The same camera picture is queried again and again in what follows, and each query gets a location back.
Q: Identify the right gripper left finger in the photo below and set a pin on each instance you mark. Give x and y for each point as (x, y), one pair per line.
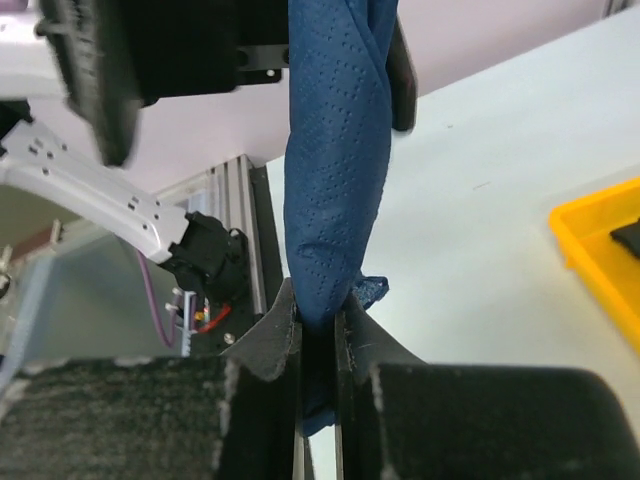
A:
(231, 416)

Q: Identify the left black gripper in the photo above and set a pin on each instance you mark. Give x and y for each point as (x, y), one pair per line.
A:
(178, 48)

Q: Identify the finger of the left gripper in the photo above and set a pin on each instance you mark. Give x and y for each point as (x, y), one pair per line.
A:
(403, 82)

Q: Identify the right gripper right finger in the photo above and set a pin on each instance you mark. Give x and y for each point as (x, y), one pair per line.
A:
(398, 417)

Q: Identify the dark blue paper napkin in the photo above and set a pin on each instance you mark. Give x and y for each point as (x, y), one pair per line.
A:
(335, 167)

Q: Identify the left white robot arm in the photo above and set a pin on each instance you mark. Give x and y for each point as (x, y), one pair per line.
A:
(50, 151)

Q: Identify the black napkin roll left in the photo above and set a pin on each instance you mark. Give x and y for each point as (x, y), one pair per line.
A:
(628, 236)

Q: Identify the yellow plastic bin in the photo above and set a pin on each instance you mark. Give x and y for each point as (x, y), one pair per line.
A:
(582, 230)

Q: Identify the white slotted cable duct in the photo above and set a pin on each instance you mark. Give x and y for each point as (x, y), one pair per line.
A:
(189, 308)

